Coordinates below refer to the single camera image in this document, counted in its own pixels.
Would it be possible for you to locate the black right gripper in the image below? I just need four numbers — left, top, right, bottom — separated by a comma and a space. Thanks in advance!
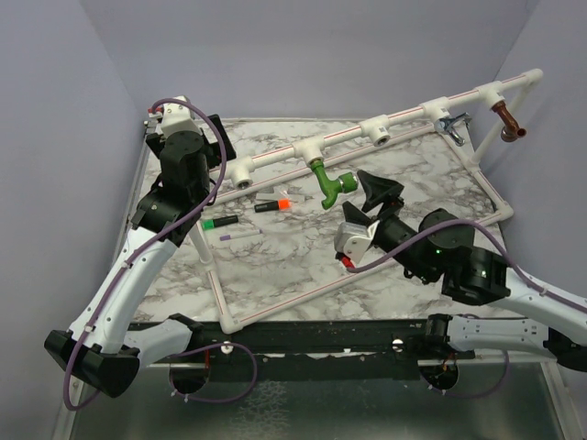
341, 169, 436, 283

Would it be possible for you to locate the white pvc pipe frame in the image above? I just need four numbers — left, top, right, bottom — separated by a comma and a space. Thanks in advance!
188, 68, 544, 336

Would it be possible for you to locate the green water faucet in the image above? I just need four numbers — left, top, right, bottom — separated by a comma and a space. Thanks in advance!
309, 159, 359, 210

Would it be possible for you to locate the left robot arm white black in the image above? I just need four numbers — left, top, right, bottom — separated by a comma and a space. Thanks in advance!
44, 111, 236, 398

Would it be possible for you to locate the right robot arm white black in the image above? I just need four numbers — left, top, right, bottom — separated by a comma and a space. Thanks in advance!
335, 170, 586, 371

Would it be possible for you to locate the clear plastic bag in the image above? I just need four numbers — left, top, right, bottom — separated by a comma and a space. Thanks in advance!
255, 186, 305, 203

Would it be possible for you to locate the green capped black marker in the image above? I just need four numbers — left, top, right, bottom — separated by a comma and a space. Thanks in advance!
201, 215, 238, 230

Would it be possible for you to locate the orange capped black marker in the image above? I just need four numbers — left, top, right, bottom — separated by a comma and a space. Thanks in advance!
253, 199, 291, 213

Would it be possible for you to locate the purple capped white pen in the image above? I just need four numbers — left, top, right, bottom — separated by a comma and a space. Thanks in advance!
219, 229, 263, 242

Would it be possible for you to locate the grey metal faucet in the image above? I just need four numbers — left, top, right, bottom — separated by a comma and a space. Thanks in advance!
434, 112, 471, 147

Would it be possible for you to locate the brown copper faucet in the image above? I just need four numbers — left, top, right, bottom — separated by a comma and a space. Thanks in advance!
492, 100, 526, 143

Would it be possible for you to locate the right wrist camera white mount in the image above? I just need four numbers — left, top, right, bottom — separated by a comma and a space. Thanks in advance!
334, 220, 380, 270

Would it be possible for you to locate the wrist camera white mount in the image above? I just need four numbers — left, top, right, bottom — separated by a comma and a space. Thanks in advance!
148, 104, 203, 138
334, 220, 380, 270

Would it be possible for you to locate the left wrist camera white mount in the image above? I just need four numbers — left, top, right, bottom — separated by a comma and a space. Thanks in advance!
148, 104, 203, 138

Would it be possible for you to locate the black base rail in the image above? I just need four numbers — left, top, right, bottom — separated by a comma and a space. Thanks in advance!
155, 319, 473, 382

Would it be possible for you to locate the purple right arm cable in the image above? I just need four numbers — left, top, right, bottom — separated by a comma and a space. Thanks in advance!
346, 217, 587, 315

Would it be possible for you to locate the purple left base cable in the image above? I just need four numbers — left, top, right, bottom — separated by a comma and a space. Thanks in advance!
170, 341, 259, 405

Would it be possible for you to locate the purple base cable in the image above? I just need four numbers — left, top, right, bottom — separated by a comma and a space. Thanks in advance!
170, 341, 259, 405
426, 347, 511, 399

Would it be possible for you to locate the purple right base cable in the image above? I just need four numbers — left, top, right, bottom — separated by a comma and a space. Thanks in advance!
426, 347, 511, 399

